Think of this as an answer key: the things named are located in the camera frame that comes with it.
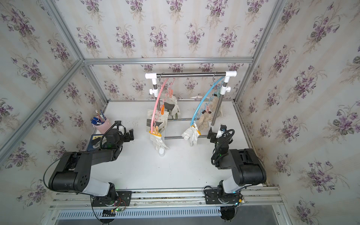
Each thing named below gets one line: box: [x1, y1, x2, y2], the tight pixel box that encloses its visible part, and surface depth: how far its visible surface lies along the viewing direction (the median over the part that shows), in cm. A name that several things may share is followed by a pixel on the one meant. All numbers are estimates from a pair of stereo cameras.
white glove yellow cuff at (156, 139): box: [149, 130, 171, 157], surface depth 82 cm
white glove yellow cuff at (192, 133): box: [181, 125, 202, 147], surface depth 83 cm
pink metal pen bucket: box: [91, 116, 112, 135], surface depth 95 cm
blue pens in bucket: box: [90, 109, 107, 126], surface depth 97 cm
